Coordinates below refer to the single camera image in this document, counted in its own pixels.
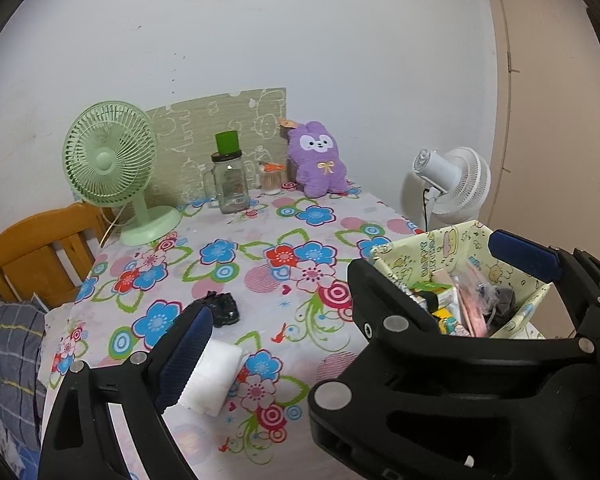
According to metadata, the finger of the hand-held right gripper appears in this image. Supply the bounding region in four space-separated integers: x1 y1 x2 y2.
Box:
307 259 600 480
487 229 600 361

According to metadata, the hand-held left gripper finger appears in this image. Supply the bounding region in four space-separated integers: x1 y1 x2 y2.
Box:
39 305 215 480

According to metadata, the white sponge block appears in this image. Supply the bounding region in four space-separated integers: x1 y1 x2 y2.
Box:
178 340 245 417

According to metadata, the cartoon print fabric storage box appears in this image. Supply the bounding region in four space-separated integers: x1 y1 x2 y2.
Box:
370 220 554 342

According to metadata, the pink striped packet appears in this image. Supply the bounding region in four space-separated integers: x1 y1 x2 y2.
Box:
451 262 489 337

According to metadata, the dark cloth item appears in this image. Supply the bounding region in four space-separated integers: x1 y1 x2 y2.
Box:
480 282 517 329

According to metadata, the green snack packet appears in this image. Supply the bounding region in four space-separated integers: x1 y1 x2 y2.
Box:
411 280 454 294

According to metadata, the small white box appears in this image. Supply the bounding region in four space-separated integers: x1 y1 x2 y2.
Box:
414 287 457 312

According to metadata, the black crumpled bag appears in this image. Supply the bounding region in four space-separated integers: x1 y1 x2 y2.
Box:
192 290 241 330

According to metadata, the yellow colourful snack packet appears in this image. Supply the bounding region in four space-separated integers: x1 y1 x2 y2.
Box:
432 310 469 337

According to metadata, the white floor fan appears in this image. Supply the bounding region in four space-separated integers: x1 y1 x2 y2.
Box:
402 146 492 234

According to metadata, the floral tablecloth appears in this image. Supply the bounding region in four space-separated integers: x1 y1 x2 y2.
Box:
40 187 546 480

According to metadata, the purple plush bunny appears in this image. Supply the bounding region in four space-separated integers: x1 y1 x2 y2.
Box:
278 119 354 199

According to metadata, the small jar with orange lid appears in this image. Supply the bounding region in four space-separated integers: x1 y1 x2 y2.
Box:
257 161 286 195

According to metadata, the blue plaid bedding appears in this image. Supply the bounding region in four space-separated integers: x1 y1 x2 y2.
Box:
0 285 49 466

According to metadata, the glass mug jar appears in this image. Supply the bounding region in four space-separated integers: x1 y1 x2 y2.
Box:
203 151 251 215

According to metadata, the beige door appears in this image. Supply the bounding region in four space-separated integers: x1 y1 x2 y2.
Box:
480 0 600 273

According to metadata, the wooden bed headboard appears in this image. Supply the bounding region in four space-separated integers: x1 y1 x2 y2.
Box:
0 202 119 307

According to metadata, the green desk fan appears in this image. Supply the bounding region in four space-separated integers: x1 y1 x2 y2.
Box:
62 101 182 246

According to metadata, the green plastic cup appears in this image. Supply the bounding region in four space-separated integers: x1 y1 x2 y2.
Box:
215 130 241 156

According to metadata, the green patterned board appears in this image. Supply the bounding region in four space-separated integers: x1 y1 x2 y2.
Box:
145 87 288 207

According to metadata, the pale fan cord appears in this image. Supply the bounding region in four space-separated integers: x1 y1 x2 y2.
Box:
99 203 131 249

